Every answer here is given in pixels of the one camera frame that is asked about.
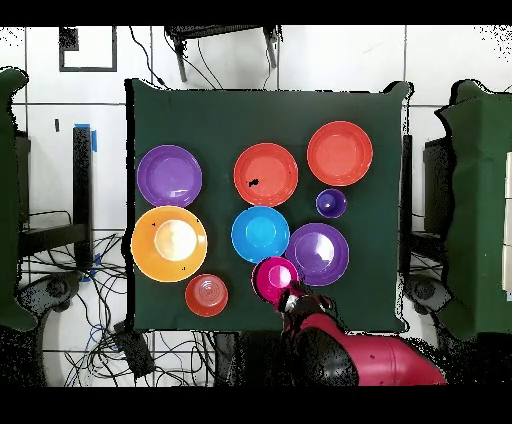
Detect purple plastic bowl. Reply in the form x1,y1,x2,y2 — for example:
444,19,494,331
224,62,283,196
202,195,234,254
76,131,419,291
136,144,204,208
284,222,350,288

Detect black table frame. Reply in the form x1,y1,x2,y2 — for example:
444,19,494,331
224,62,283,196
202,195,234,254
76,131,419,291
17,125,95,273

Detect wide red-orange bowl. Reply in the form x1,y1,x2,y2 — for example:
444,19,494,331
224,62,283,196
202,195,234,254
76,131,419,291
233,142,300,208
306,120,374,187

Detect black floor cable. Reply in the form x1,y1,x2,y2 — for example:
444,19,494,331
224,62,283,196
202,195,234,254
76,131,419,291
128,25,169,89

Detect large yellow-orange bowl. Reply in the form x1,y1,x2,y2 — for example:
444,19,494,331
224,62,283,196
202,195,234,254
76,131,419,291
130,205,209,284

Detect green cloth covered table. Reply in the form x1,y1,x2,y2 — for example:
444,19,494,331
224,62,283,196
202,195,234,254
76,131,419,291
0,66,39,332
434,78,512,339

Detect black metal chair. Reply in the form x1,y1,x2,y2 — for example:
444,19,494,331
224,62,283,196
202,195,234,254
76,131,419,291
164,24,283,84

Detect blue tape strip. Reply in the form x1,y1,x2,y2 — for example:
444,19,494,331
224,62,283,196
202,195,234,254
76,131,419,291
74,122,98,153

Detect purple plastic cup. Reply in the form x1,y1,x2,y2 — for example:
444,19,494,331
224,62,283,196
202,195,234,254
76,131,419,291
315,188,348,220

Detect blue network cable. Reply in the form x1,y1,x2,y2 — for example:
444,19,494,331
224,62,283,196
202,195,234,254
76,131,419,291
85,323,121,353

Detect blue plastic bowl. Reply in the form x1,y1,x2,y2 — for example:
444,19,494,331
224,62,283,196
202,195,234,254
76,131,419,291
230,205,291,264

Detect dark green tablecloth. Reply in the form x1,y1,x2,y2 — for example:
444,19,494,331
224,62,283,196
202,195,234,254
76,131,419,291
124,77,413,333

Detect small deep orange bowl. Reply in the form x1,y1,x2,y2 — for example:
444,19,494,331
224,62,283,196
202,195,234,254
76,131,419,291
184,273,230,318

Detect black power brick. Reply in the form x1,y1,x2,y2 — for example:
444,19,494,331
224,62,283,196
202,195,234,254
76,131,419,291
112,321,156,379

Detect pink plastic bowl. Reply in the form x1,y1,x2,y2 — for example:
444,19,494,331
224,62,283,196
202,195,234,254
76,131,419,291
250,256,300,304

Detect black square frame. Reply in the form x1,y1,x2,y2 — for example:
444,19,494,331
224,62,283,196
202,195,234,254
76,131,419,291
58,25,118,73

